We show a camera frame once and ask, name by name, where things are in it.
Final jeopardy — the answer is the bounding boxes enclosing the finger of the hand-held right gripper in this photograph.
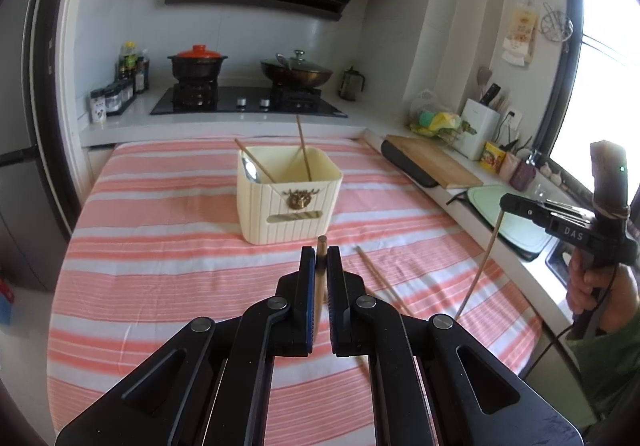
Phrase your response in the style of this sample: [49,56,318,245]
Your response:
[499,193,597,227]

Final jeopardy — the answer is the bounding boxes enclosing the dark sauce bottle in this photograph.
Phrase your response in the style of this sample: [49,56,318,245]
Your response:
[133,49,151,94]

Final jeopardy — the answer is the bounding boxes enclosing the brown wooden chopstick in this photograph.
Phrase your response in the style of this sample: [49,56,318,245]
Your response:
[295,114,312,180]
[234,139,275,185]
[355,246,412,313]
[358,246,417,314]
[314,235,329,327]
[454,209,504,327]

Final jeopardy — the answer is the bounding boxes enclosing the cream ribbed utensil container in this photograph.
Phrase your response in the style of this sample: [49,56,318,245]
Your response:
[236,147,344,247]

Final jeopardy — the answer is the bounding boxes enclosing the person's right hand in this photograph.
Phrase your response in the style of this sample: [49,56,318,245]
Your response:
[566,253,640,329]

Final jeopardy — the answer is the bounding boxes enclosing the black rolled mat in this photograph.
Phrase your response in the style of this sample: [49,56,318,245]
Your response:
[381,139,440,189]

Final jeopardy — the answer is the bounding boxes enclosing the yellow cap oil bottle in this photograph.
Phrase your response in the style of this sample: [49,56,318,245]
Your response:
[118,41,137,82]

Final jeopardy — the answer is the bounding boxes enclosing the hanging printed calendar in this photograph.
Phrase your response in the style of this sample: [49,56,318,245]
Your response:
[501,0,541,67]

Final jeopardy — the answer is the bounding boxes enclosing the garlic bulbs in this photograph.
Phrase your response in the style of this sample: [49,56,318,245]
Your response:
[542,160,566,187]

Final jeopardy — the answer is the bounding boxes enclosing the black clay pot red lid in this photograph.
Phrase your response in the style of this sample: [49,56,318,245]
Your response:
[167,44,229,86]

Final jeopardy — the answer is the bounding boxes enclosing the rack of spice jars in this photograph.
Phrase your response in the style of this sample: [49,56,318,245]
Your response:
[89,80,136,125]

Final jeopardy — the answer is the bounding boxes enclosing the green cutting board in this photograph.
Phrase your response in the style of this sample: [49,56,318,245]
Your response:
[467,184,557,247]

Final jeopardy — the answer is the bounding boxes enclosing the black tray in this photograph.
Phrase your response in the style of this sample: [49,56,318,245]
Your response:
[446,186,552,263]

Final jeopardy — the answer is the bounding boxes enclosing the purple cup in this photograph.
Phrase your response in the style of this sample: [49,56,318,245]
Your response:
[509,158,537,192]

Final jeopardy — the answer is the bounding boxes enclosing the person's right forearm green sleeve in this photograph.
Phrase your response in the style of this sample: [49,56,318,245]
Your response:
[562,311,640,432]

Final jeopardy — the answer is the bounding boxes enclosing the pink striped tablecloth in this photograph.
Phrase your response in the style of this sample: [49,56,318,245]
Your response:
[46,137,544,446]

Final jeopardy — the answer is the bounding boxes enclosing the dark glass press pot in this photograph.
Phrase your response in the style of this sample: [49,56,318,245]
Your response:
[338,66,366,102]

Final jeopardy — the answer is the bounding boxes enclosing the pink cup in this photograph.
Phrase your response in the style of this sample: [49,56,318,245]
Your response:
[499,150,521,182]

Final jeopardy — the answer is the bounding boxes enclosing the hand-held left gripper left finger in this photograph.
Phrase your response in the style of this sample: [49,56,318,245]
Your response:
[55,247,318,446]

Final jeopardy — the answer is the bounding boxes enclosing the black cable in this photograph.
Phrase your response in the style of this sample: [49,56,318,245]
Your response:
[522,266,618,382]

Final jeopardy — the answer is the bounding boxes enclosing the black gas stove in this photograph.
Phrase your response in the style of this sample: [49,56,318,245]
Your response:
[149,84,349,118]

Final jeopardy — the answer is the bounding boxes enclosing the wok with glass lid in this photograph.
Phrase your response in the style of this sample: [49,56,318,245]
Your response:
[259,50,334,89]

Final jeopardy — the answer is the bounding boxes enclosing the yellow printed tin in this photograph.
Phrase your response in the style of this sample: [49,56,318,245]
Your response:
[480,141,506,173]

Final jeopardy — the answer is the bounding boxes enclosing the hanging wire steamer rack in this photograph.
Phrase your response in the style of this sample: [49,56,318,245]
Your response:
[539,2,575,43]

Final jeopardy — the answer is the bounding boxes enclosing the dark framed window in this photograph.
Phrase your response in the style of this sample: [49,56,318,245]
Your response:
[549,0,640,209]

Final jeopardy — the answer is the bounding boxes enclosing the white knife block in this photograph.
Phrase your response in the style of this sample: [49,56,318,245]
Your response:
[457,82,512,161]

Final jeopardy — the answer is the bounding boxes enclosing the wooden cutting board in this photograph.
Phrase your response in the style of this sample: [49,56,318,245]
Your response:
[387,134,485,191]

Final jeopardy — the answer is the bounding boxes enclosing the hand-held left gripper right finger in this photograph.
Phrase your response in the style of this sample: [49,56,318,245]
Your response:
[327,245,584,446]

